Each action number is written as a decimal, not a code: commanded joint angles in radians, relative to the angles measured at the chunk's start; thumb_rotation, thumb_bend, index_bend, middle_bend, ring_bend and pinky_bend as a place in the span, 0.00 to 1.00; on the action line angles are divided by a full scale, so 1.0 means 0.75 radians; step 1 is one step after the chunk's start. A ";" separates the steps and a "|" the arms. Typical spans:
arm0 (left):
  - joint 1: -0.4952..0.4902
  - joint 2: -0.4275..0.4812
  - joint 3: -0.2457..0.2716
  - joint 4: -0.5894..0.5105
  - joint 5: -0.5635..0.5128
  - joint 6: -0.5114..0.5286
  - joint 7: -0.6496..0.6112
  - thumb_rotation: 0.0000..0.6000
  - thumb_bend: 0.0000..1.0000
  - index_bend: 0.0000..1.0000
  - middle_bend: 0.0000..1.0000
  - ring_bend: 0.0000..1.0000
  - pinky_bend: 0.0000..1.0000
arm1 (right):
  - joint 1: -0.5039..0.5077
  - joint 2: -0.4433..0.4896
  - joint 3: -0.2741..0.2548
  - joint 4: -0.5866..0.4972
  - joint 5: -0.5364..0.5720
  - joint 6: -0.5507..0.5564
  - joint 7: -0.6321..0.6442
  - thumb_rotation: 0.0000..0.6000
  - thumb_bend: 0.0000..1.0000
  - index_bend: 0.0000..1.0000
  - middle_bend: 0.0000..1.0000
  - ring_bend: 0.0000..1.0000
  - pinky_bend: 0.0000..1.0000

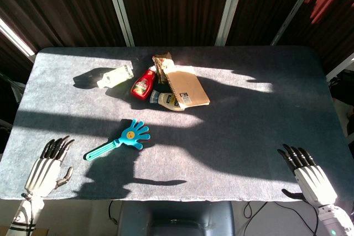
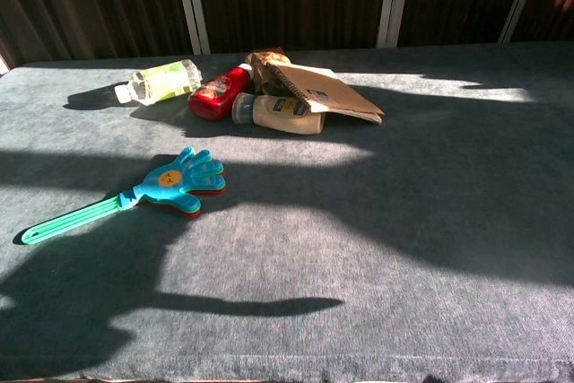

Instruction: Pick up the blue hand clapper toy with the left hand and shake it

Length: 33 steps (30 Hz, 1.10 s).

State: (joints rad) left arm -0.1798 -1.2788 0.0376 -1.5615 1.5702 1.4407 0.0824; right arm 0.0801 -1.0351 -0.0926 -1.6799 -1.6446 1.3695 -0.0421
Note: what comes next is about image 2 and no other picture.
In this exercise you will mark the blue hand clapper toy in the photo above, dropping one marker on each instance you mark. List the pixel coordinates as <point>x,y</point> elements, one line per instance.
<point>179,181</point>

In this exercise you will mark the cream mayonnaise bottle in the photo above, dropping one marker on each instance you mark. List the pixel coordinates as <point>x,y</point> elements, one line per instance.
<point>278,115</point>

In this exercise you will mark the brown spiral notebook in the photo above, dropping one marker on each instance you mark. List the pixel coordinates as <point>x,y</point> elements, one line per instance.
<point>332,91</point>

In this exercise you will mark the red ketchup bottle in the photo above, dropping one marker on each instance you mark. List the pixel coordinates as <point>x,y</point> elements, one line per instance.
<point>215,96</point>

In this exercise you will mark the brown snack bag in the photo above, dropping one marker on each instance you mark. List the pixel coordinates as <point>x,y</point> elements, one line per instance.
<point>263,60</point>

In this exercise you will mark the grey table cloth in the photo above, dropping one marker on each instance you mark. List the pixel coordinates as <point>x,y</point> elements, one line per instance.
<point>359,266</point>

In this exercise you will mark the clear plastic water bottle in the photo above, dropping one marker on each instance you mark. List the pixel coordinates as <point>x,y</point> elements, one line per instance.
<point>161,82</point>

